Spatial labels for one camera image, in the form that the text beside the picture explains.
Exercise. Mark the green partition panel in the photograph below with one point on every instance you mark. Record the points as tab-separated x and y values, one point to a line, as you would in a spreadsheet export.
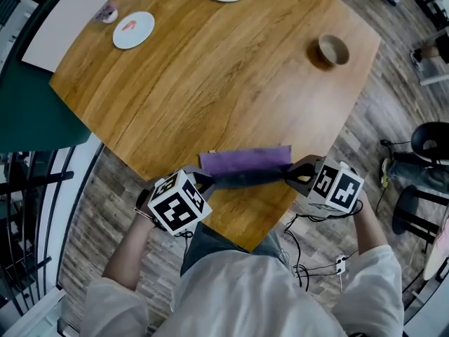
35	114

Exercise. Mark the person's left forearm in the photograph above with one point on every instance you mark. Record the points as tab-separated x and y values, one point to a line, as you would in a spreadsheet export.
133	251

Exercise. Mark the white power strip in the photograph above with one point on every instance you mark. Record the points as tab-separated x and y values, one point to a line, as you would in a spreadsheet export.
340	263

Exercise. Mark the person's white shirt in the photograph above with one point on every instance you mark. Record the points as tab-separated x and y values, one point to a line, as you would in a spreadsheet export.
245	300

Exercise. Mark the white plate with red food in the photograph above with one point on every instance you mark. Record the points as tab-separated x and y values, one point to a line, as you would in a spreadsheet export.
133	30

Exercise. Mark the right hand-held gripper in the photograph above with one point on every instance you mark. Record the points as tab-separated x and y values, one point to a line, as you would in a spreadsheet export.
336	186

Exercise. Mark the round white table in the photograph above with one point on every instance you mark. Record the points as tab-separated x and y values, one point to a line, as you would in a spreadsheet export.
403	202

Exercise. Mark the black hard backpack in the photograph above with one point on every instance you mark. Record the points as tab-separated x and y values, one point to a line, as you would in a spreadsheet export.
421	135

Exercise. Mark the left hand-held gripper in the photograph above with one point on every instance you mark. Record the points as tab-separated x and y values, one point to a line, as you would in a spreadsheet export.
179	205

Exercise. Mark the small potted plant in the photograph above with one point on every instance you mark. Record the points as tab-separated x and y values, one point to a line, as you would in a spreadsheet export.
106	12

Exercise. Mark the person's right forearm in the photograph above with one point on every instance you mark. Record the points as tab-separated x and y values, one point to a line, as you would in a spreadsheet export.
368	226

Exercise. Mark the purple cloth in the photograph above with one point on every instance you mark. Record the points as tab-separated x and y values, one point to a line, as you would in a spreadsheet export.
245	160

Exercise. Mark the person's grey jeans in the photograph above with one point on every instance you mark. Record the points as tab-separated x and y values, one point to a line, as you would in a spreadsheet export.
217	244

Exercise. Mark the pink cloth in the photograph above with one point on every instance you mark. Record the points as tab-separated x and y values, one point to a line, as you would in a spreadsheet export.
446	226

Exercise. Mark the brown bowl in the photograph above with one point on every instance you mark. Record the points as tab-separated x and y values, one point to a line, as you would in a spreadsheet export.
333	49

